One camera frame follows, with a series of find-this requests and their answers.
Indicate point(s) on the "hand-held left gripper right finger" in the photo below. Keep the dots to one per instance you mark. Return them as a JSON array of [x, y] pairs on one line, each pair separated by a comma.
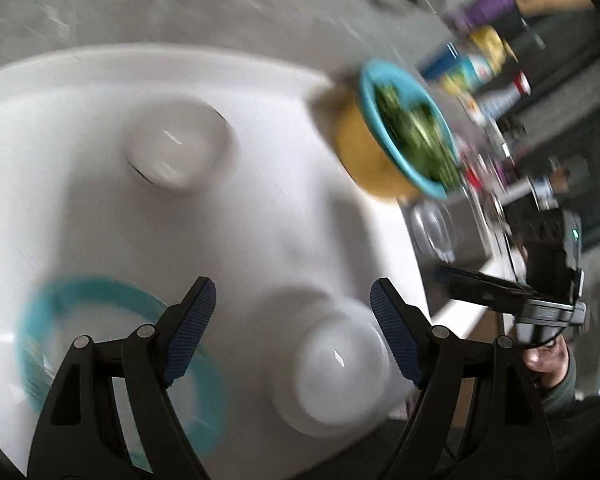
[[392, 330]]

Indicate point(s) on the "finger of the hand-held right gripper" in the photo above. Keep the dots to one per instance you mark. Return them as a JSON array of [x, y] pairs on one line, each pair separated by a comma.
[[480, 278], [485, 297]]

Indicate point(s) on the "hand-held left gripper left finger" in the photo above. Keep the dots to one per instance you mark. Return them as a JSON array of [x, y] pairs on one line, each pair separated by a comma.
[[195, 325]]

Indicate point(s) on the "white bowl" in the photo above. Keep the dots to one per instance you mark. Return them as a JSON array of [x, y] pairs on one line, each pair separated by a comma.
[[330, 375]]

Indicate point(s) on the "large teal rim plate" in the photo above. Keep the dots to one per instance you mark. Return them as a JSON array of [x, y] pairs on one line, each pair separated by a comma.
[[80, 290]]

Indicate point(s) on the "person's right forearm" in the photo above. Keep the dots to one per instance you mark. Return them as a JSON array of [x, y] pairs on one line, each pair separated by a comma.
[[567, 402]]

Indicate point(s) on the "person's right hand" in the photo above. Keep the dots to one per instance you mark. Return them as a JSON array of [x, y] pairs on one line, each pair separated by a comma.
[[545, 360]]

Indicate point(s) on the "clear glass cup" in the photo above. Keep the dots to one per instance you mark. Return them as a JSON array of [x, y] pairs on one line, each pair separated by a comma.
[[430, 230]]

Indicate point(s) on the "white bottle dark label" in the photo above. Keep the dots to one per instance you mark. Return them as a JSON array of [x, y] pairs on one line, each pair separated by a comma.
[[535, 189]]

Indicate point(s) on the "green vegetables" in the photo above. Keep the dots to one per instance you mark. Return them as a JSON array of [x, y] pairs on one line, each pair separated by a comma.
[[415, 125]]

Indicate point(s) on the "yellow bowl teal inside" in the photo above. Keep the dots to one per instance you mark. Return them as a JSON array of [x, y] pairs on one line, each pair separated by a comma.
[[365, 155]]

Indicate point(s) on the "white bottle red cap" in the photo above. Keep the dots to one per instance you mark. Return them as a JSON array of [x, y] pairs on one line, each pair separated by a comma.
[[500, 97]]

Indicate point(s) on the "white cup upper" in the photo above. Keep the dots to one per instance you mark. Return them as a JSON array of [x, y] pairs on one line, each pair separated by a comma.
[[180, 135]]

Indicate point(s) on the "yellow container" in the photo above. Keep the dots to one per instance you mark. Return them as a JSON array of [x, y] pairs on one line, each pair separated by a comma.
[[490, 42]]

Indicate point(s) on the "purple bottle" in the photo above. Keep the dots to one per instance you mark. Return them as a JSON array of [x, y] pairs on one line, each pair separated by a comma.
[[485, 7]]

